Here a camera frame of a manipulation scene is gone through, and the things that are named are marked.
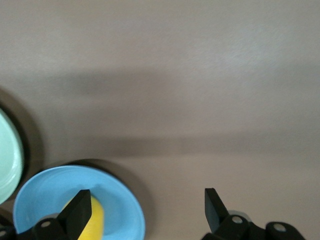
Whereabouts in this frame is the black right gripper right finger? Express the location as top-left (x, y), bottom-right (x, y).
top-left (201, 187), bottom-right (251, 240)

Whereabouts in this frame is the yellow lemon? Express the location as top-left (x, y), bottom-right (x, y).
top-left (62, 196), bottom-right (105, 240)

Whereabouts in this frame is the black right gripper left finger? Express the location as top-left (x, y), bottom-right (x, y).
top-left (33, 189), bottom-right (92, 240)

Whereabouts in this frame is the blue plate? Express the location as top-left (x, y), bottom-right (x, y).
top-left (12, 165), bottom-right (146, 240)

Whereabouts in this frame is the mint green plate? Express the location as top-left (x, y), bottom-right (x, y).
top-left (0, 107), bottom-right (25, 205)

